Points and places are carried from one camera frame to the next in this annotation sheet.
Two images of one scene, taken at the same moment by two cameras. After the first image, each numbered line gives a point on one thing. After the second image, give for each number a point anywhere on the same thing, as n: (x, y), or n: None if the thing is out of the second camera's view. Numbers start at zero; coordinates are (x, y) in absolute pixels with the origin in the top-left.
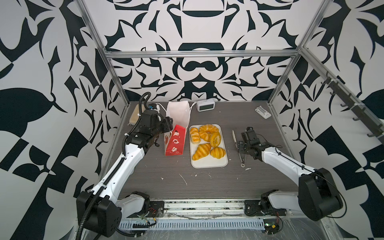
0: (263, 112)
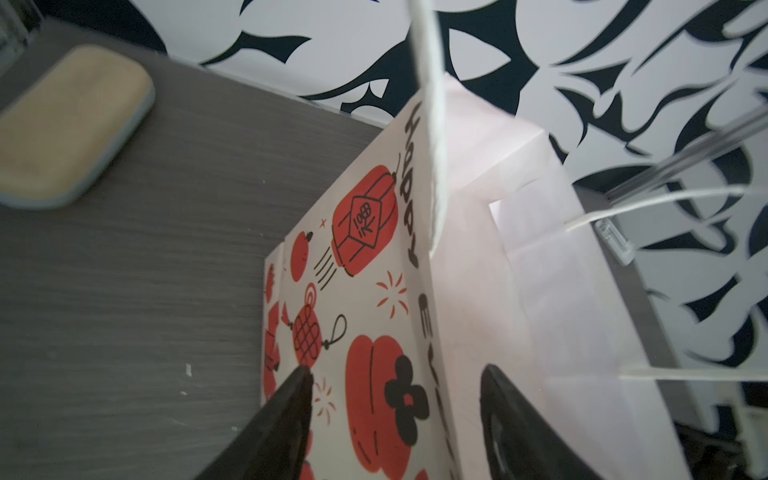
0: (620, 247)
